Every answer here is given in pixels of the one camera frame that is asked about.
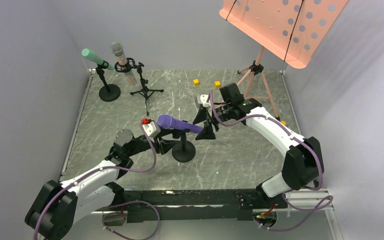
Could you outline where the black round-base clip stand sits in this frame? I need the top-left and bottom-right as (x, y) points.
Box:
(95, 60), (121, 102)

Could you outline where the purple microphone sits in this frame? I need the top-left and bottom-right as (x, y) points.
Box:
(157, 114), (203, 134)

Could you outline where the pink music stand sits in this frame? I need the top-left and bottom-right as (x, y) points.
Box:
(219, 0), (348, 120)

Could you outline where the teal green microphone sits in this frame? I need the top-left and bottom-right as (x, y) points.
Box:
(81, 48), (114, 71)

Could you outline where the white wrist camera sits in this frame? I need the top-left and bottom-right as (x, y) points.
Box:
(141, 118), (161, 138)
(194, 94), (211, 108)

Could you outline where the black round-base holder stand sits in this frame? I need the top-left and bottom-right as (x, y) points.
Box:
(171, 129), (196, 163)

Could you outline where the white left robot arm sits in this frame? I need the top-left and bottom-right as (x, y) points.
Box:
(24, 124), (187, 240)

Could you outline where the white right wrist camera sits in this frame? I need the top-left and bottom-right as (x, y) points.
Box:
(194, 94), (211, 108)

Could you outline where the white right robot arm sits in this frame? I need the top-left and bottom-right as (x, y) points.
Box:
(193, 83), (324, 198)

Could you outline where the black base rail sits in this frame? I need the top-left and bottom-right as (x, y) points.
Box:
(89, 187), (279, 224)

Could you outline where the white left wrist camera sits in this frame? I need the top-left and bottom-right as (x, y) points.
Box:
(141, 118), (161, 138)

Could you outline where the silver glitter microphone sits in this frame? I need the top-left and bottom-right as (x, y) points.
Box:
(110, 42), (137, 86)

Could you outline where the black tripod shock-mount stand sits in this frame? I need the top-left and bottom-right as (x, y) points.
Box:
(114, 57), (164, 116)

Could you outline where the yellow cube behind stand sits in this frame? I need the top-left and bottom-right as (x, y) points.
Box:
(214, 81), (222, 89)

